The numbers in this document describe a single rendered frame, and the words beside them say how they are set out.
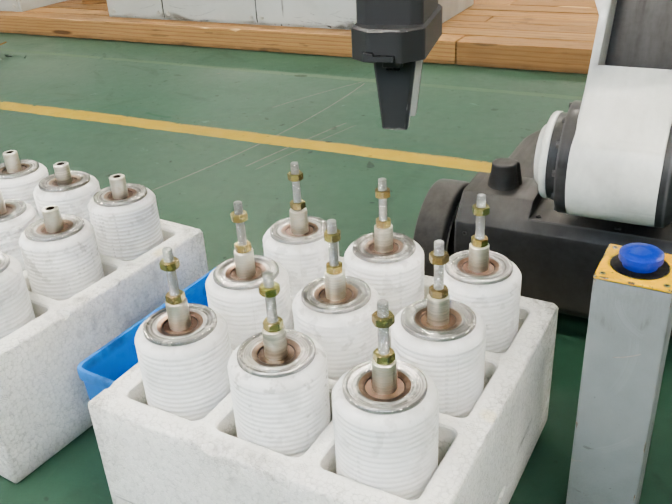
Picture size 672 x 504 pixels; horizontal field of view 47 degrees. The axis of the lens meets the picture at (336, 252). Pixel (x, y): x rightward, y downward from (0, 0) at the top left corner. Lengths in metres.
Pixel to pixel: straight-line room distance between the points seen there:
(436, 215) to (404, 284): 0.30
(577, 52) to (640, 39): 1.54
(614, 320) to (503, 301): 0.14
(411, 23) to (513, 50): 2.06
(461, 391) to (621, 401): 0.16
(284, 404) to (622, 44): 0.62
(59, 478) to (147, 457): 0.24
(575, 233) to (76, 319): 0.68
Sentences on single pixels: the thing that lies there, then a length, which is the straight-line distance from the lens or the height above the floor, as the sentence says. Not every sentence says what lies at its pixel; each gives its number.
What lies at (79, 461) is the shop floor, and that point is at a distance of 1.07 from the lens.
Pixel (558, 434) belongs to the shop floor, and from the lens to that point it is 1.04.
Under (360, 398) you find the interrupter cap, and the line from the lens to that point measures 0.68.
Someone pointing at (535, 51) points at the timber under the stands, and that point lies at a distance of 2.61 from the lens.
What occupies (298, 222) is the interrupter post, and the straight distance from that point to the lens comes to 0.95.
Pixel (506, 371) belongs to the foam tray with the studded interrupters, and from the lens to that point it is 0.83.
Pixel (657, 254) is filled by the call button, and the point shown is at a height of 0.33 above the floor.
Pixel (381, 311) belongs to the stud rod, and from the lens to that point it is 0.64.
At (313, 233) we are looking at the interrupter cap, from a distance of 0.95.
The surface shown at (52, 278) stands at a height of 0.20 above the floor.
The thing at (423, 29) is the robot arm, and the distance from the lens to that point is 0.57.
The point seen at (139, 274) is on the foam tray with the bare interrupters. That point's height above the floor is 0.17.
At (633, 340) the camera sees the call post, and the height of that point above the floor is 0.25.
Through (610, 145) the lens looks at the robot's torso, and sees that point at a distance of 0.94.
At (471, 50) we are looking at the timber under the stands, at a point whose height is 0.05.
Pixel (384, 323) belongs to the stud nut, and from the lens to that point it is 0.64.
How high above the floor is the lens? 0.68
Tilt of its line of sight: 28 degrees down
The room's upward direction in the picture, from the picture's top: 3 degrees counter-clockwise
